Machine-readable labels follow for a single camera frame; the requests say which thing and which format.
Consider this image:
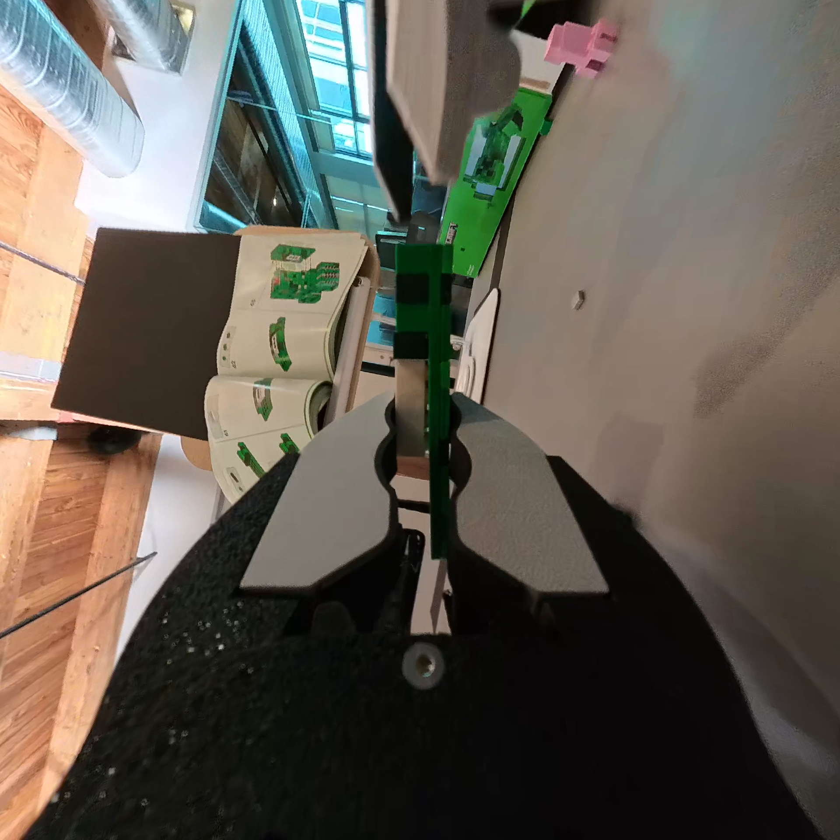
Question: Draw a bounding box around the silver ventilation duct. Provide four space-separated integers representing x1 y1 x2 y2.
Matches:
0 0 146 179
98 0 193 74

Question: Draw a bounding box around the white page holder rod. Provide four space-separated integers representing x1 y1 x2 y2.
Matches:
331 275 375 422

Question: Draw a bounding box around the thin black rod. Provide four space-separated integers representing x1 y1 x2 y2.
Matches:
0 553 159 640

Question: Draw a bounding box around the wooden booklet stand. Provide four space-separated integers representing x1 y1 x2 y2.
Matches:
180 224 383 475

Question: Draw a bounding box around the green brick assembly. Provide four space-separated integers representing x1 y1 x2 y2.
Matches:
393 242 455 560

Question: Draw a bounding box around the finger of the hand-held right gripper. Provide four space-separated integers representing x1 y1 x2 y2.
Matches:
369 0 417 223
386 0 525 185

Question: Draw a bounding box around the large glass window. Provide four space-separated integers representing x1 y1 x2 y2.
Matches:
190 0 421 235

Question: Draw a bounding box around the pink brick pig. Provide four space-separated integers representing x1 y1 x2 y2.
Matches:
544 17 620 80

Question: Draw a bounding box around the black round foot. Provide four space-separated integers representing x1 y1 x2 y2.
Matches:
88 424 144 455

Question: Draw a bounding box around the black flat panel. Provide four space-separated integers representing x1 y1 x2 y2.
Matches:
50 227 244 442

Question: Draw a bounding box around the building instruction booklet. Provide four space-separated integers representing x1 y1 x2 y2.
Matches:
204 234 370 506

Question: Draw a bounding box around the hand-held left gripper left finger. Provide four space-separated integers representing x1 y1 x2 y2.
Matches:
238 391 403 598

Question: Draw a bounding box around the white rounded base plate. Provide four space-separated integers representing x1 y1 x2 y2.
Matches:
455 287 501 403

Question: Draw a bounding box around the green toy set box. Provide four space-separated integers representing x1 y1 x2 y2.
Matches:
437 84 554 278

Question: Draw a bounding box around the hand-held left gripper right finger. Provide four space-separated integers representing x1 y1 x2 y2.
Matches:
449 391 611 599

